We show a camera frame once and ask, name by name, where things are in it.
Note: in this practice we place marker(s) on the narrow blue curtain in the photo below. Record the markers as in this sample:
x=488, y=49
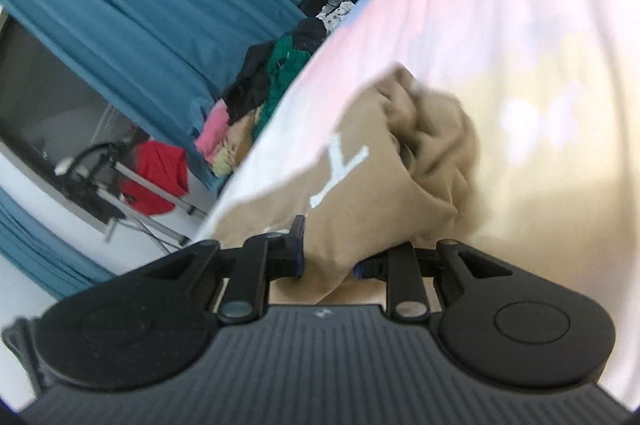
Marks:
x=30, y=245

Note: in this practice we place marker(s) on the dark framed window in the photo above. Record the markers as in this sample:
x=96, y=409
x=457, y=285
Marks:
x=45, y=95

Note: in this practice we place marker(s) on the bed with pastel blanket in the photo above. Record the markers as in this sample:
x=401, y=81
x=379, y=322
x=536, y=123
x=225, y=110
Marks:
x=525, y=30

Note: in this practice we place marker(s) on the white black patterned cloth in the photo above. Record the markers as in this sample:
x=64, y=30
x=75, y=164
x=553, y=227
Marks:
x=336, y=12

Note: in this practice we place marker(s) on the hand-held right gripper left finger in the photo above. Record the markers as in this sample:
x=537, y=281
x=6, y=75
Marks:
x=297, y=255

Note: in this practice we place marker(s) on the red cloth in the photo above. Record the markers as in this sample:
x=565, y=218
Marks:
x=160, y=165

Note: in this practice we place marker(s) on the pink cloth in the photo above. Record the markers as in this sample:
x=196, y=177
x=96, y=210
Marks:
x=212, y=130

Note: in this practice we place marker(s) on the dark green cloth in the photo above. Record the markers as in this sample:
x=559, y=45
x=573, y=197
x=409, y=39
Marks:
x=285, y=65

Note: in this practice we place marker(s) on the pale yellow cloth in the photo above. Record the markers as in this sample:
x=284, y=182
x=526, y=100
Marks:
x=235, y=140

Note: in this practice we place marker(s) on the tan sweatshirt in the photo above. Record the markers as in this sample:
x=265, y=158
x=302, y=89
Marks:
x=350, y=155

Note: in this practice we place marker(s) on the silver tripod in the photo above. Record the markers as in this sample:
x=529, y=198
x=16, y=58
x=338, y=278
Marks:
x=192, y=209

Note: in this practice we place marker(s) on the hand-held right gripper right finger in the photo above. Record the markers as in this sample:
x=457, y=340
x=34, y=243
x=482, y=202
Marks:
x=370, y=267

